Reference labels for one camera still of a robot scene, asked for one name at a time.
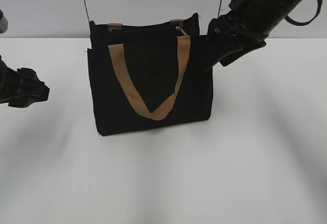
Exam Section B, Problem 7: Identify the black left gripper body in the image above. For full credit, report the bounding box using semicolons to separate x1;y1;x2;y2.
1;59;22;104

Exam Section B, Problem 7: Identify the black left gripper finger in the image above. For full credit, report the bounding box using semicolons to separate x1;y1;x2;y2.
6;95;41;108
17;68;50;101

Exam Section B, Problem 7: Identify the black canvas tote bag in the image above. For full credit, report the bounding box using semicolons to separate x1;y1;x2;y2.
87;13;213;136

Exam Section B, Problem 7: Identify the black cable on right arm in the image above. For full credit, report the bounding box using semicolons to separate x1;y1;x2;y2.
285;0;322;26

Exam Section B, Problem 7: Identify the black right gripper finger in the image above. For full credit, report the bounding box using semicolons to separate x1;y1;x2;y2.
219;39;266;67
204;44;244;72

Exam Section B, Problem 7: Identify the tan front bag handle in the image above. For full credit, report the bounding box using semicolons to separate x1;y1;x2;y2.
108;36;191;120

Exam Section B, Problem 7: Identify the silver zipper pull with ring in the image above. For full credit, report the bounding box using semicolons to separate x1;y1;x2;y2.
176;26;188;36

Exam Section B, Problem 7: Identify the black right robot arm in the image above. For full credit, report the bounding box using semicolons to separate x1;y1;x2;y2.
202;0;322;70

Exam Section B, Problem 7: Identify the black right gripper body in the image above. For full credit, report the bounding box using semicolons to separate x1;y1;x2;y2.
206;12;256;56

